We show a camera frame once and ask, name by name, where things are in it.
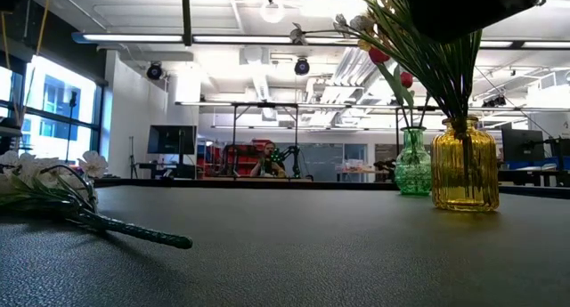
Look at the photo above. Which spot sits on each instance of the black metal workstation frame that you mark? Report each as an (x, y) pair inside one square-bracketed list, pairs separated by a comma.
[(267, 104)]

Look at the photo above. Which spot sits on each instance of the green glass vase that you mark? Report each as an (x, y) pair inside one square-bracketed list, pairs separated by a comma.
[(412, 173)]

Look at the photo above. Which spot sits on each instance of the black television screen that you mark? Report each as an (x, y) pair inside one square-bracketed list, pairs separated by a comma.
[(171, 140)]

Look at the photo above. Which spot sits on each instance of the red artificial tulip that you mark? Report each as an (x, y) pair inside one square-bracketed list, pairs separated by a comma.
[(378, 55), (406, 79)]

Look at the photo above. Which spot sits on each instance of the yellow ribbed glass vase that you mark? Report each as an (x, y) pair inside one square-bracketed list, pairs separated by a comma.
[(465, 173)]

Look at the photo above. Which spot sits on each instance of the white artificial blossom bunch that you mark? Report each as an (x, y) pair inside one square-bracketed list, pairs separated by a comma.
[(297, 34), (93, 164)]

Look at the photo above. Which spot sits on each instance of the black background monitor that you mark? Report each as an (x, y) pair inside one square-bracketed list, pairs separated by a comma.
[(523, 147)]

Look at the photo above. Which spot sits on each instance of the person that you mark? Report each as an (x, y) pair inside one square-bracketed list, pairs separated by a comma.
[(267, 167)]

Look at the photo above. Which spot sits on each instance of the overhead bar with LED strips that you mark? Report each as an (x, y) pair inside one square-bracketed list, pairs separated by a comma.
[(242, 39)]

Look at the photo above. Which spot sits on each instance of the small green and black robot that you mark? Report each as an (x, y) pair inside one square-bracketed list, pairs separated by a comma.
[(291, 153)]

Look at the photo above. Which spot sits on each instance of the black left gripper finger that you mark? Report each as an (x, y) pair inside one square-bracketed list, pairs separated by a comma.
[(186, 13)]

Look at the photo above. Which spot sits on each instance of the black round ceiling device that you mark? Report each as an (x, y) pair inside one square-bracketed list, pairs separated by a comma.
[(154, 71), (302, 67)]

